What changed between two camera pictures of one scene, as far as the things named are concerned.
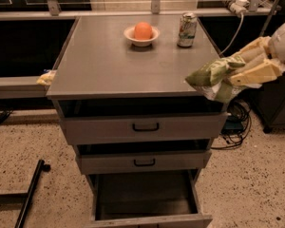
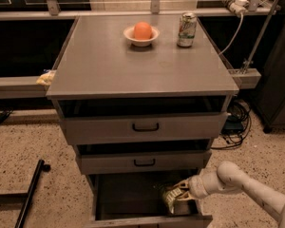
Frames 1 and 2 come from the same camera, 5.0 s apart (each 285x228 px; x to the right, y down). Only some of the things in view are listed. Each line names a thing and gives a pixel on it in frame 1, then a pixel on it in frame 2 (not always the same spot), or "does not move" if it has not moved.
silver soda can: x=188 y=23 does not move
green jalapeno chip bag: x=212 y=78 to x=170 y=196
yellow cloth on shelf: x=46 y=79 does not move
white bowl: x=129 y=33 does not move
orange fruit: x=142 y=30 does not move
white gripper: x=284 y=44 to x=196 y=186
